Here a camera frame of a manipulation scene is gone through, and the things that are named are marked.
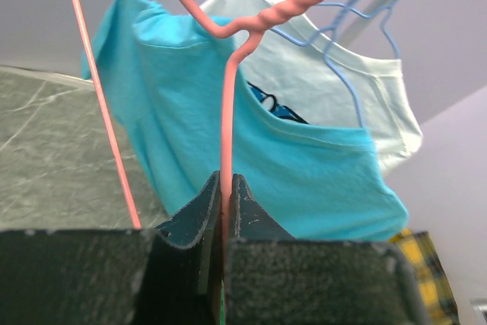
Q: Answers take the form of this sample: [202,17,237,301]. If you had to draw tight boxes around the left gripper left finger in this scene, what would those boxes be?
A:
[151,171,221,249]

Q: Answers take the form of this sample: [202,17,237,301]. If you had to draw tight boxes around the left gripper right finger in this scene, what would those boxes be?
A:
[229,174,295,241]

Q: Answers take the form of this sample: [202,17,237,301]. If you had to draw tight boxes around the pink wire hanger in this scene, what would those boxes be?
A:
[72,0,323,240]

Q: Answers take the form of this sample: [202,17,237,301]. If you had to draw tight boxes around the turquoise t shirt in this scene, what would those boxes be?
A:
[92,0,409,241]

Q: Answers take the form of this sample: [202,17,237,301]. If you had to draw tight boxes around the white flower print t shirt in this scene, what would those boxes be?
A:
[199,0,424,176]

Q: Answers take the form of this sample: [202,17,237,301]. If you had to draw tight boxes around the yellow plaid cloth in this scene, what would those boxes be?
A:
[390,229,460,325]

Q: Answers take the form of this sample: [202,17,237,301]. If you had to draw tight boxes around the blue wire hanger left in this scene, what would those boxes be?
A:
[269,1,370,128]

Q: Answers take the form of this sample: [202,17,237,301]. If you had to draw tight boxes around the blue wire hanger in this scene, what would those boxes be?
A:
[269,1,370,128]
[317,0,399,58]

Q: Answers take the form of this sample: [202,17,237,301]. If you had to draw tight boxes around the blue wire hanger right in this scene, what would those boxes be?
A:
[317,0,399,58]

